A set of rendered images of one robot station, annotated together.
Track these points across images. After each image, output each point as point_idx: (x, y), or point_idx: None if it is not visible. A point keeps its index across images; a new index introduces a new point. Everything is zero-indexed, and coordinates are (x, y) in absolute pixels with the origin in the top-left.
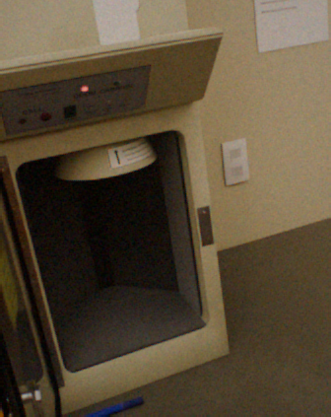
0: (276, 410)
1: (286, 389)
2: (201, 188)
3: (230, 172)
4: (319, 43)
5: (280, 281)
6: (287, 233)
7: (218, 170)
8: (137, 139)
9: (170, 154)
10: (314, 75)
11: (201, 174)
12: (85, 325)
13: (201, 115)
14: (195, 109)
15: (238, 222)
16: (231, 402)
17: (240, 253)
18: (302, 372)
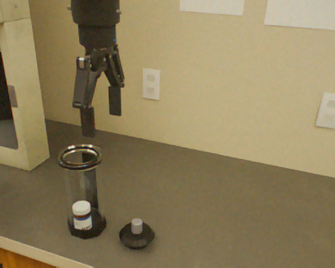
0: None
1: (12, 193)
2: (10, 75)
3: (145, 88)
4: (233, 17)
5: (110, 162)
6: (172, 146)
7: (139, 84)
8: None
9: None
10: (224, 41)
11: (9, 67)
12: None
13: (132, 44)
14: (3, 28)
15: (149, 125)
16: None
17: (130, 142)
18: (29, 193)
